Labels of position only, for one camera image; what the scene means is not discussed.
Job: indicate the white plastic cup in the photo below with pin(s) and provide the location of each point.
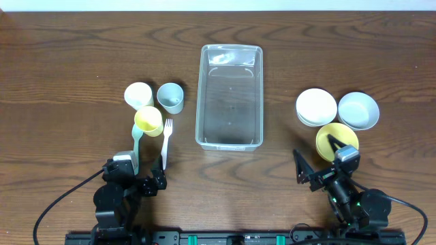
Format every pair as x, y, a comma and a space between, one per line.
139, 95

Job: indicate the clear plastic container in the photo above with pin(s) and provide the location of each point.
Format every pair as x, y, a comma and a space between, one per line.
230, 99

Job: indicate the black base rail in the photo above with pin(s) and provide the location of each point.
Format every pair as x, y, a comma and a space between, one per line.
295, 237

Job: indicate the mint green plastic spoon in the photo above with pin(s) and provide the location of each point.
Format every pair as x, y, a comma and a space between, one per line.
136, 134

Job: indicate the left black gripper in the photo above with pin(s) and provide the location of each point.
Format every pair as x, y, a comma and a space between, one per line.
137, 180

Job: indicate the white plastic fork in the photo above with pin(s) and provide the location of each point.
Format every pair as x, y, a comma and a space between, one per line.
167, 132

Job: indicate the yellow plastic cup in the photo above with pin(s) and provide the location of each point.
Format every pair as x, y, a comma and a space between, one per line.
149, 120

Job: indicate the yellow plastic bowl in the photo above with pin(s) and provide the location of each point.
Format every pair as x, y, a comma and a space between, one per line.
341, 132

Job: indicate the grey plastic cup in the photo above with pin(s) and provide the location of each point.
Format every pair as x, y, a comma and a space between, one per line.
171, 97

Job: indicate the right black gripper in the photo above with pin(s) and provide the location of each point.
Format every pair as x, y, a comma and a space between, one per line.
324, 175

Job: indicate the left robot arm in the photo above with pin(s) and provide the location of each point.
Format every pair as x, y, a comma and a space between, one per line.
118, 202

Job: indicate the white plastic bowl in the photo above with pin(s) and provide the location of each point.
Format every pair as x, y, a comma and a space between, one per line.
316, 107

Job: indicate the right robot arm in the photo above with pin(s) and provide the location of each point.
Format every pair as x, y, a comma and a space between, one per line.
364, 210

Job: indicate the grey plastic bowl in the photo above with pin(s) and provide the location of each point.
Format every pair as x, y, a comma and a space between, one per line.
358, 111

